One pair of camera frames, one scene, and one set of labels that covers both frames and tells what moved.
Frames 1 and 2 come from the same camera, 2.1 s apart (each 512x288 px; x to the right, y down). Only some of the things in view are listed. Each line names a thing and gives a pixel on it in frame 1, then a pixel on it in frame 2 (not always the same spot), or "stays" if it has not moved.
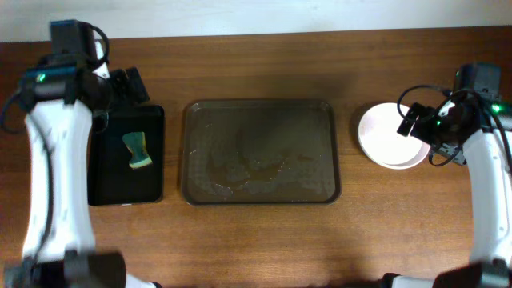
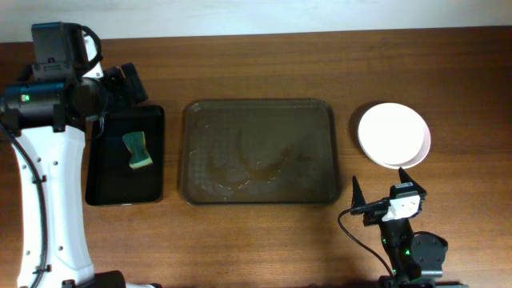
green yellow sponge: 135,142 stays
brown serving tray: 260,152 stays
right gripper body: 428,127 → 374,216
